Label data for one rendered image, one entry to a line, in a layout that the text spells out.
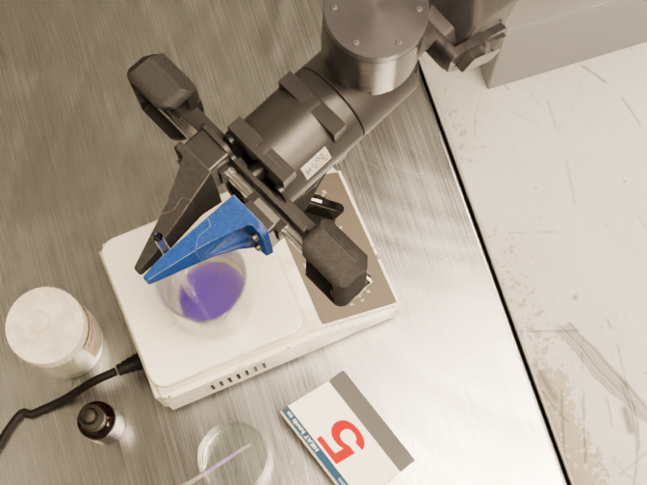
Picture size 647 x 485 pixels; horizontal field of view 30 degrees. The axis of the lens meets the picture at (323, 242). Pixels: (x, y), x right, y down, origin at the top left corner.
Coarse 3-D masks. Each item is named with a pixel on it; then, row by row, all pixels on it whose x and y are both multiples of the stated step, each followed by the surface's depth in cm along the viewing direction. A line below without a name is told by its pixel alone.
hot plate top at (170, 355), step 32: (224, 192) 91; (128, 256) 89; (256, 256) 89; (128, 288) 89; (256, 288) 89; (288, 288) 89; (128, 320) 88; (160, 320) 88; (256, 320) 88; (288, 320) 88; (160, 352) 87; (192, 352) 87; (224, 352) 87; (160, 384) 87
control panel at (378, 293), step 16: (336, 176) 97; (320, 192) 95; (336, 192) 96; (352, 208) 96; (336, 224) 95; (352, 224) 95; (352, 240) 95; (368, 240) 95; (368, 256) 95; (304, 272) 91; (368, 272) 94; (368, 288) 93; (384, 288) 94; (320, 304) 91; (352, 304) 92; (368, 304) 93; (384, 304) 93
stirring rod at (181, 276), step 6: (156, 234) 68; (156, 240) 68; (162, 240) 68; (162, 246) 69; (168, 246) 70; (162, 252) 70; (180, 276) 77; (186, 276) 78; (180, 282) 78; (186, 282) 78; (186, 288) 80; (192, 288) 81; (192, 294) 82; (192, 300) 84; (198, 300) 84
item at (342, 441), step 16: (304, 400) 93; (320, 400) 93; (336, 400) 94; (304, 416) 92; (320, 416) 92; (336, 416) 93; (320, 432) 91; (336, 432) 92; (352, 432) 93; (336, 448) 91; (352, 448) 92; (368, 448) 93; (336, 464) 90; (352, 464) 91; (368, 464) 92; (384, 464) 93; (352, 480) 90; (368, 480) 91
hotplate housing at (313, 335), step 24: (360, 216) 97; (288, 264) 91; (312, 312) 90; (384, 312) 94; (312, 336) 90; (336, 336) 93; (240, 360) 89; (264, 360) 90; (288, 360) 94; (192, 384) 89; (216, 384) 91
